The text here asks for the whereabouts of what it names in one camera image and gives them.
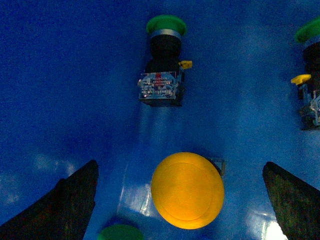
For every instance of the green push button left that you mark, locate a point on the green push button left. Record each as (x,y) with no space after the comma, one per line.
(120,232)

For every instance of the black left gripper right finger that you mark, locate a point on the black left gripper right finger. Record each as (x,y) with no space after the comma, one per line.
(296,204)

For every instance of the yellow mushroom push button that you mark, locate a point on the yellow mushroom push button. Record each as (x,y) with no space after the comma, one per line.
(187,190)

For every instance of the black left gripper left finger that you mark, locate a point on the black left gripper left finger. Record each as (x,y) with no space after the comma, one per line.
(62,214)

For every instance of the green push button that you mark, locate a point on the green push button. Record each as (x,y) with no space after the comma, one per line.
(308,84)
(120,232)
(162,82)

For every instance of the green push button right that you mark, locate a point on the green push button right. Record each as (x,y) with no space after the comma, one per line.
(308,84)

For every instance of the green push button middle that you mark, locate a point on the green push button middle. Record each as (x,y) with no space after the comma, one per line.
(162,82)

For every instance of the blue bin with buttons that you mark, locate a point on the blue bin with buttons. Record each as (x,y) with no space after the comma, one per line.
(68,94)

